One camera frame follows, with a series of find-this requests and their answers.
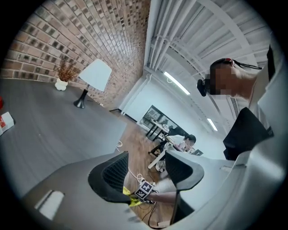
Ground white shade table lamp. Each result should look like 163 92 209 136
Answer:
73 58 113 109

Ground white desk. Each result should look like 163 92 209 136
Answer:
148 143 180 169

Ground person's white shirt torso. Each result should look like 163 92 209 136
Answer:
229 44 284 162

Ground black framed wall window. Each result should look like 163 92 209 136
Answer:
139 104 181 136

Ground black chest pouch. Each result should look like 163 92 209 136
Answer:
222 106 275 161

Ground person's right forearm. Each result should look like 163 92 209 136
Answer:
149 190 177 205

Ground black frame desk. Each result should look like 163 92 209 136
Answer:
145 120 170 142

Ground dried brown plant sprigs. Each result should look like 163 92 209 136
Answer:
54 57 80 82

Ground white wall air vent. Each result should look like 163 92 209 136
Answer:
230 97 239 118

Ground long ceiling light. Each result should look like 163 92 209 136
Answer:
206 117 219 133
163 71 191 96

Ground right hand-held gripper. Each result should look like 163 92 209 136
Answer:
134 180 156 204

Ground person's head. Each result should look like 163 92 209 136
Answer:
209 57 264 100

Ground white red trash box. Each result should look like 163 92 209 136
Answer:
0 111 16 137

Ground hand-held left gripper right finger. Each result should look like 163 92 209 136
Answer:
165 150 205 192

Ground yellow trash wrapper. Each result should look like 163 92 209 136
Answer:
122 186 142 207

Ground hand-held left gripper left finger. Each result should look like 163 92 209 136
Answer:
88 151 132 205

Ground white bulbous vase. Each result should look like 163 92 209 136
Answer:
55 78 69 91

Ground dark grey table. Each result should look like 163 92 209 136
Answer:
0 77 129 199

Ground black head camera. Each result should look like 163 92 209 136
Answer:
196 78 211 97

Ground white floor cable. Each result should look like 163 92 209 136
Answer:
127 168 147 183

